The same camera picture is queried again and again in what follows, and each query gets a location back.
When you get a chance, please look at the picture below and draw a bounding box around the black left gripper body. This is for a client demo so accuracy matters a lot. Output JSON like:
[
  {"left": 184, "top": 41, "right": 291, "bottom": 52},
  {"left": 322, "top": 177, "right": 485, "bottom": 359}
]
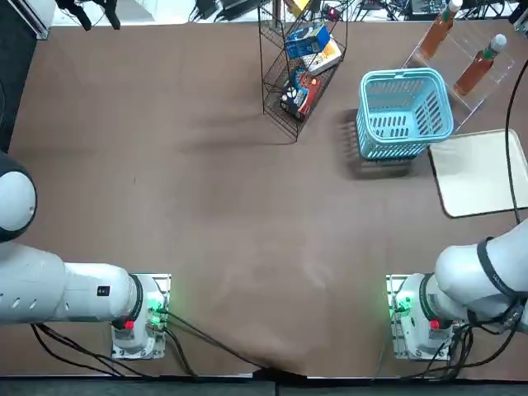
[{"left": 55, "top": 0, "right": 119, "bottom": 12}]

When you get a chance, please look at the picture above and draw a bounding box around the blue Oreo cookie box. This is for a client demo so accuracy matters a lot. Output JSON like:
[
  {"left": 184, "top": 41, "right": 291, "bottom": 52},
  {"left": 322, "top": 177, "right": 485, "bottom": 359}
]
[{"left": 285, "top": 22, "right": 332, "bottom": 59}]

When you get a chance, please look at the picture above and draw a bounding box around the amber tea bottle white cap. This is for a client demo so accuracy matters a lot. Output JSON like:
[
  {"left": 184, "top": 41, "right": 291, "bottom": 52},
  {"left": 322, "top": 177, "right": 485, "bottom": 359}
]
[
  {"left": 418, "top": 0, "right": 464, "bottom": 62},
  {"left": 452, "top": 33, "right": 508, "bottom": 97}
]

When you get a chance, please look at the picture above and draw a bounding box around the light blue plastic shopping basket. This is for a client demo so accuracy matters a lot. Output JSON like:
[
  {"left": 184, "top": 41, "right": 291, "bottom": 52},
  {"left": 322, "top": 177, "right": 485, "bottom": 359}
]
[{"left": 355, "top": 68, "right": 455, "bottom": 161}]

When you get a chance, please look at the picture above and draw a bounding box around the clear acrylic beverage shelf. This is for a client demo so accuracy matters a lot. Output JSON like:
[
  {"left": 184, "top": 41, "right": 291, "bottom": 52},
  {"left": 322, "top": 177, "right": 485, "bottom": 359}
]
[{"left": 402, "top": 18, "right": 516, "bottom": 129}]

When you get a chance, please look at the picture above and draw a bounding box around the black power adapter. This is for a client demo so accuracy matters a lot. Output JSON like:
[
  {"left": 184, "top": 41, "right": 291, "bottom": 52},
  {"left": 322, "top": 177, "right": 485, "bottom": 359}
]
[{"left": 193, "top": 0, "right": 219, "bottom": 20}]

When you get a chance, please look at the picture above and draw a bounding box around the black finned power supply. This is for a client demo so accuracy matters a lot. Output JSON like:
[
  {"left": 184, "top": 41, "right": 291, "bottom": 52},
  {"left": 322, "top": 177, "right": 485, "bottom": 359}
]
[{"left": 220, "top": 0, "right": 262, "bottom": 12}]

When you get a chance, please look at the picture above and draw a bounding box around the yellow nabati wafer box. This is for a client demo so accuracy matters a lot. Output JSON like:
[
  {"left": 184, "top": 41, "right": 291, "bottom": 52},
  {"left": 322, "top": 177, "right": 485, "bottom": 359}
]
[{"left": 286, "top": 0, "right": 313, "bottom": 18}]

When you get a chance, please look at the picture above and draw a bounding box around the dark chocolate cookie box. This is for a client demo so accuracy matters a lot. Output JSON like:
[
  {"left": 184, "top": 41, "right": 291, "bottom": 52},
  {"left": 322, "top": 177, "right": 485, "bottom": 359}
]
[{"left": 278, "top": 68, "right": 323, "bottom": 121}]

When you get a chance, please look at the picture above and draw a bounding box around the white cracker stick box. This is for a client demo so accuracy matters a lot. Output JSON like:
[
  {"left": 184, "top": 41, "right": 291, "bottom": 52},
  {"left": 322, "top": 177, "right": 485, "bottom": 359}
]
[{"left": 300, "top": 39, "right": 343, "bottom": 76}]

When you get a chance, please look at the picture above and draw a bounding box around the cream plastic tray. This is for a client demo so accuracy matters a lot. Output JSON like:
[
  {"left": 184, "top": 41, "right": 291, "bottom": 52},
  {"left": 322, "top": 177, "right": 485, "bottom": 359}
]
[{"left": 427, "top": 127, "right": 528, "bottom": 219}]

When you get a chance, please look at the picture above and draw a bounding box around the aluminium frame rail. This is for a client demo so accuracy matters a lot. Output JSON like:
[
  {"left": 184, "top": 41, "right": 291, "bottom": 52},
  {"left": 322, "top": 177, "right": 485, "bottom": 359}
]
[
  {"left": 24, "top": 0, "right": 54, "bottom": 40},
  {"left": 510, "top": 7, "right": 528, "bottom": 32}
]

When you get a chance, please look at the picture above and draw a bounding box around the black wire snack shelf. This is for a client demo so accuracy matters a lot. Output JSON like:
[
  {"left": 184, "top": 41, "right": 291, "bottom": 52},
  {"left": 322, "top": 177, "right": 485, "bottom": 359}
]
[{"left": 257, "top": 0, "right": 350, "bottom": 144}]

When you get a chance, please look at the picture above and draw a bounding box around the black base cable bundle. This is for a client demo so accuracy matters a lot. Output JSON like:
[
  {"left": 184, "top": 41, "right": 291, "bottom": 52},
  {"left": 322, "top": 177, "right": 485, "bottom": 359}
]
[{"left": 373, "top": 319, "right": 523, "bottom": 380}]

